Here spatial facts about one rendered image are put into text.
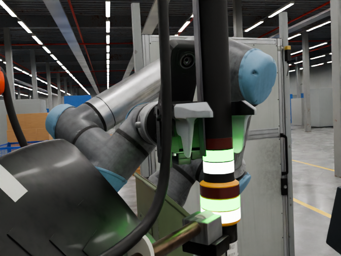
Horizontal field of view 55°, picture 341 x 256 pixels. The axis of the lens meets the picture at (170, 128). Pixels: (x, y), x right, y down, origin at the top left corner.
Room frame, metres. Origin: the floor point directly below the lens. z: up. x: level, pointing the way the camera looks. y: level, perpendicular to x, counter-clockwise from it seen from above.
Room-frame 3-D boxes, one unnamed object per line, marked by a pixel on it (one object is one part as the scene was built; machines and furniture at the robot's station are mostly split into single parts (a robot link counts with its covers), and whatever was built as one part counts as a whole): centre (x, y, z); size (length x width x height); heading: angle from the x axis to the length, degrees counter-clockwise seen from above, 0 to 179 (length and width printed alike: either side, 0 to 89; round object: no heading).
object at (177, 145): (0.47, -0.01, 1.46); 0.12 x 0.08 x 0.09; 19
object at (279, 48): (2.52, -0.89, 1.82); 0.09 x 0.04 x 0.23; 109
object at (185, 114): (0.36, -0.02, 1.47); 0.09 x 0.03 x 0.06; 9
